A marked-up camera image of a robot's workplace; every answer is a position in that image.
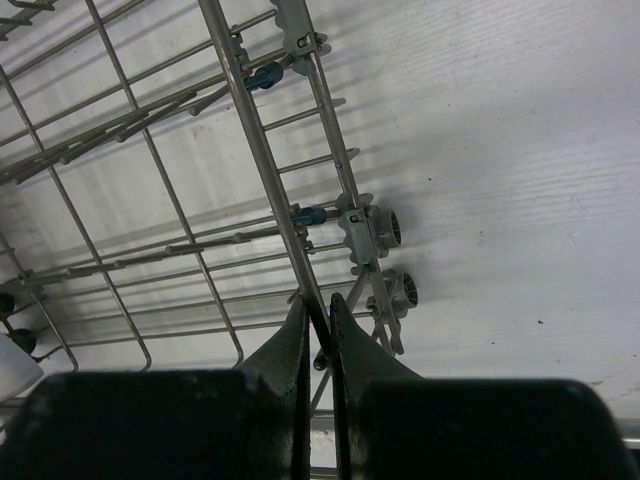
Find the grey wire dish rack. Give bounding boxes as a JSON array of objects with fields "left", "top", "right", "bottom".
[{"left": 1, "top": 1, "right": 416, "bottom": 448}]

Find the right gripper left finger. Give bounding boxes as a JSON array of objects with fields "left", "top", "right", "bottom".
[{"left": 1, "top": 300, "right": 310, "bottom": 479}]

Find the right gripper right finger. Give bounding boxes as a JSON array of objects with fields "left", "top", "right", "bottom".
[{"left": 330, "top": 294, "right": 639, "bottom": 479}]

